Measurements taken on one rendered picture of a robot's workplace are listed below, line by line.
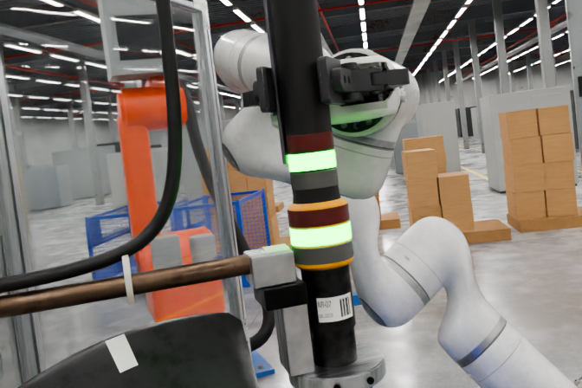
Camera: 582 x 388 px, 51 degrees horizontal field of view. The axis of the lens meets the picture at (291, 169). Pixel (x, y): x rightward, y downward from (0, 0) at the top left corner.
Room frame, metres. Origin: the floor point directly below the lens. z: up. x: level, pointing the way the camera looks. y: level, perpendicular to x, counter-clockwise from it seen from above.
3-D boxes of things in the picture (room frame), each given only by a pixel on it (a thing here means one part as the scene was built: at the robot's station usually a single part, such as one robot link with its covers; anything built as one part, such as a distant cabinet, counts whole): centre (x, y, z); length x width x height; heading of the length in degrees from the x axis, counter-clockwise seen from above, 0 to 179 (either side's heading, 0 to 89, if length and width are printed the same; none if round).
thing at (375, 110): (0.53, -0.05, 1.63); 0.11 x 0.10 x 0.07; 160
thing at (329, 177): (0.43, -0.02, 1.57); 0.03 x 0.03 x 0.01
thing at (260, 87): (0.46, 0.01, 1.63); 0.07 x 0.03 x 0.03; 160
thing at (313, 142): (0.43, -0.02, 1.59); 0.03 x 0.03 x 0.01
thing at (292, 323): (0.43, -0.01, 1.47); 0.09 x 0.07 x 0.10; 105
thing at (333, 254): (0.43, -0.02, 1.52); 0.04 x 0.04 x 0.01
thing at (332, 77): (0.43, -0.05, 1.63); 0.07 x 0.03 x 0.03; 160
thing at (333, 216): (0.43, -0.02, 1.54); 0.04 x 0.04 x 0.01
